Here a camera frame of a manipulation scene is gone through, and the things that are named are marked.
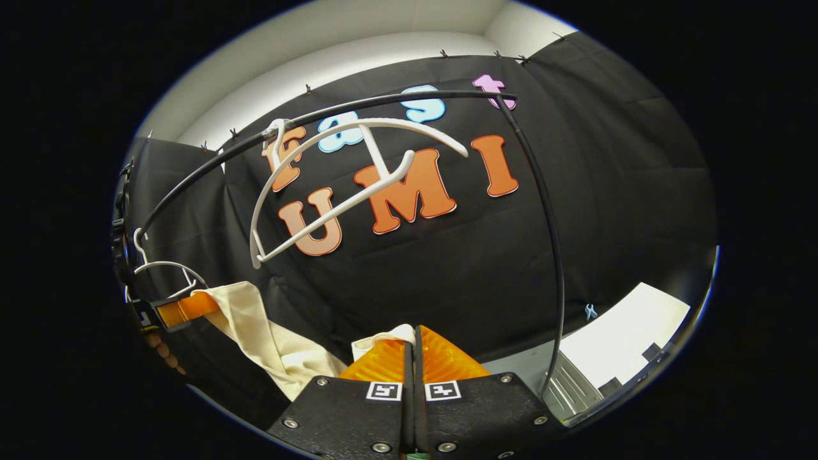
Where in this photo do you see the ribbed silver metal case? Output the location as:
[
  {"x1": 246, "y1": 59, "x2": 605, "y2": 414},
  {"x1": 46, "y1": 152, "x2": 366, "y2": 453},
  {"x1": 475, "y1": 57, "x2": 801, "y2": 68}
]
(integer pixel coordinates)
[{"x1": 543, "y1": 355, "x2": 605, "y2": 419}]

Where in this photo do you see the black backdrop cloth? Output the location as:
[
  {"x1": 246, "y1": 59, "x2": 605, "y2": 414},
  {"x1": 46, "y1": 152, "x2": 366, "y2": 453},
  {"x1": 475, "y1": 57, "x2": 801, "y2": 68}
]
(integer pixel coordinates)
[{"x1": 118, "y1": 31, "x2": 720, "y2": 429}]

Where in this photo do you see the white plastic hanger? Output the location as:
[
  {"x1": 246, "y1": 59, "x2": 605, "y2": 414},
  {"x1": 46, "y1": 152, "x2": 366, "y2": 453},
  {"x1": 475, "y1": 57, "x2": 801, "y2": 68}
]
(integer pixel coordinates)
[
  {"x1": 249, "y1": 117, "x2": 470, "y2": 270},
  {"x1": 125, "y1": 228, "x2": 208, "y2": 302}
]

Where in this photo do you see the black clothes rail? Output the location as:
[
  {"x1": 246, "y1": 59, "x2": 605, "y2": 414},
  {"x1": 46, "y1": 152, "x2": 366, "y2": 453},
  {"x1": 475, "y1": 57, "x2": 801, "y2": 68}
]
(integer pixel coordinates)
[{"x1": 137, "y1": 89, "x2": 566, "y2": 400}]

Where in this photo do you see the white flat board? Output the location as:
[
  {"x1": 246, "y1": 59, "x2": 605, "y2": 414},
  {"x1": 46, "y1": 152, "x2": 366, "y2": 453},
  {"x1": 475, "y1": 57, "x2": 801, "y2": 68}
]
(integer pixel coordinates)
[{"x1": 559, "y1": 281, "x2": 692, "y2": 390}]

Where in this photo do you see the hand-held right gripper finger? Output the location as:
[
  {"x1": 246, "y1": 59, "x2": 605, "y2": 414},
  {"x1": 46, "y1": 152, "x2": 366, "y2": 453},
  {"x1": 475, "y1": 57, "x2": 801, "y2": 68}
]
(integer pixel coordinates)
[
  {"x1": 265, "y1": 325, "x2": 416, "y2": 457},
  {"x1": 414, "y1": 325, "x2": 569, "y2": 459}
]

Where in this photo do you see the cream collared shirt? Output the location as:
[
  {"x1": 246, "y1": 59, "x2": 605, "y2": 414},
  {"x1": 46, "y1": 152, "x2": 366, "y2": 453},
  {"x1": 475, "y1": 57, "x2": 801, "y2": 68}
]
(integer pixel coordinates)
[{"x1": 192, "y1": 281, "x2": 416, "y2": 402}]

